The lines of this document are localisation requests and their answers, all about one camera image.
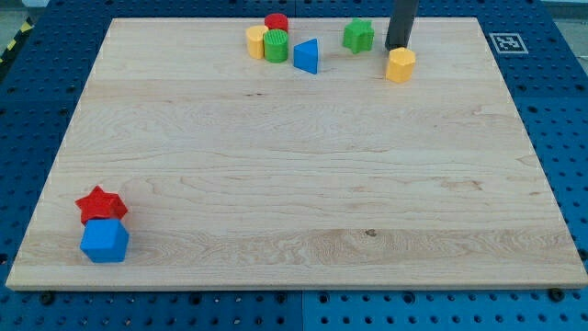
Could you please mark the green cylinder block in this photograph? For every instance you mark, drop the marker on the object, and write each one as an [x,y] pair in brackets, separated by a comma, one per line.
[276,45]

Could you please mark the yellow black hazard tape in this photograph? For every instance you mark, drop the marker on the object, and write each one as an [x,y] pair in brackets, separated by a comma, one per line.
[15,45]

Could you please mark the red cylinder block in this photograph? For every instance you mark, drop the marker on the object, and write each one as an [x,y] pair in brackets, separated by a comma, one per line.
[276,21]

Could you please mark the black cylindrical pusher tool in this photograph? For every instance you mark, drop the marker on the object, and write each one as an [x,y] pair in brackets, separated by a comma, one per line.
[400,26]

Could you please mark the blue cube block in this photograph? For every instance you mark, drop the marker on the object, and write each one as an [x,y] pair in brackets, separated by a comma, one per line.
[105,240]

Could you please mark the yellow hexagon block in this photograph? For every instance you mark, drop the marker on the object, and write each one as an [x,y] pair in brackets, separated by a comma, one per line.
[400,65]

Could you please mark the green star block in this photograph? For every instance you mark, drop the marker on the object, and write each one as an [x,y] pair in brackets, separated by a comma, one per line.
[358,35]

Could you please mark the red star block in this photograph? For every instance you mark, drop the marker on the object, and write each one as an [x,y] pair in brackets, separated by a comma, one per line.
[99,204]

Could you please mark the blue triangle block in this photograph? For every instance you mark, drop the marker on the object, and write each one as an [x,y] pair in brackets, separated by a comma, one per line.
[306,56]

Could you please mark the wooden board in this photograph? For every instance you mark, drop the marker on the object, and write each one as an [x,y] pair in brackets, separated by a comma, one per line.
[240,174]

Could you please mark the white fiducial marker tag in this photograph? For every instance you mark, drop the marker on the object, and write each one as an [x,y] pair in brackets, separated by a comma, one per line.
[508,43]

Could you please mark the yellow rounded block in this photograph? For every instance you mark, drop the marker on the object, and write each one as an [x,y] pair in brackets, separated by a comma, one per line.
[255,41]

